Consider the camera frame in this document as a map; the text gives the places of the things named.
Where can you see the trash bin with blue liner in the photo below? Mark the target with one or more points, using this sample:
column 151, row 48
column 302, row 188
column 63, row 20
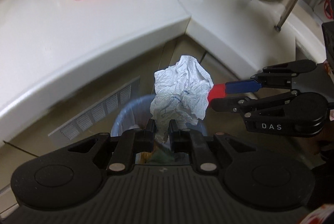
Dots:
column 130, row 114

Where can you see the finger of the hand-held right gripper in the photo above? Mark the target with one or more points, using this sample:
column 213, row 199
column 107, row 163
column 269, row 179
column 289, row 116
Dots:
column 227, row 104
column 240, row 87

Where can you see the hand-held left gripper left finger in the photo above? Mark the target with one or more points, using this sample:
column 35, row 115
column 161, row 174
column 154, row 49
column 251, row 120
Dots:
column 150, row 138

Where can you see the metal cabinet vent grille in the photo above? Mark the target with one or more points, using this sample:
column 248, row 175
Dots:
column 99, row 109

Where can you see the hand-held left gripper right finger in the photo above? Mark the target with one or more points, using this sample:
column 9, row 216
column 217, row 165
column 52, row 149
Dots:
column 173, row 138

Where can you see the white paper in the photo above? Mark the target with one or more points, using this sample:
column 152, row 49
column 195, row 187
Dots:
column 180, row 91

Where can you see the red white printed cloth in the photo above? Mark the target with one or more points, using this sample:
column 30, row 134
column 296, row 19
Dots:
column 318, row 215

